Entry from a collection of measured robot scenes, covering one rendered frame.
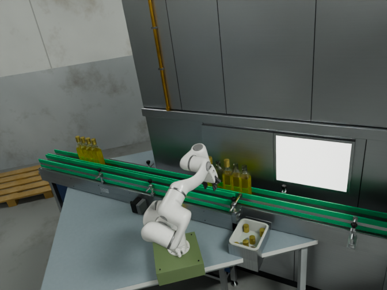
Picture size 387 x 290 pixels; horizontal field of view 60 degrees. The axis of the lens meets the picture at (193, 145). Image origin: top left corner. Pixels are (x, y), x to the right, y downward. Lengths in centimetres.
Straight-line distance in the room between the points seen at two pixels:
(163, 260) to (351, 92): 131
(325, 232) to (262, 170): 50
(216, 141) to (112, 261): 97
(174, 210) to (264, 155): 84
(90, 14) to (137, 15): 250
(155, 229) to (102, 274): 69
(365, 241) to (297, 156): 57
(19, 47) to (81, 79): 82
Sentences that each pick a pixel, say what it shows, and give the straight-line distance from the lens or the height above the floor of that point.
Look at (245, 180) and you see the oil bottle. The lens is 203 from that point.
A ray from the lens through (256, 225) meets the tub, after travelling 208.
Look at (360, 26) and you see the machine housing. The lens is 176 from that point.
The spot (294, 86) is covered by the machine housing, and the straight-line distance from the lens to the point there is 187.
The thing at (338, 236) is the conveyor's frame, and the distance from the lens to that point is 205.
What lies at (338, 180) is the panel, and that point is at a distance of 205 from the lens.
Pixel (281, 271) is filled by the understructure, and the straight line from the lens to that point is 271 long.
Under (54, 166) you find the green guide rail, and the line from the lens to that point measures 298.
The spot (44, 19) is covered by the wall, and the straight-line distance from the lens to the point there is 475.
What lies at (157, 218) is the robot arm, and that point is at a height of 117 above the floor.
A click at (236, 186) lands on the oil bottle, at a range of 209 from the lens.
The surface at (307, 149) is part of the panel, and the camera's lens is 198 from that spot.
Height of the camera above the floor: 220
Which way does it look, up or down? 28 degrees down
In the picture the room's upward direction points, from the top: 8 degrees counter-clockwise
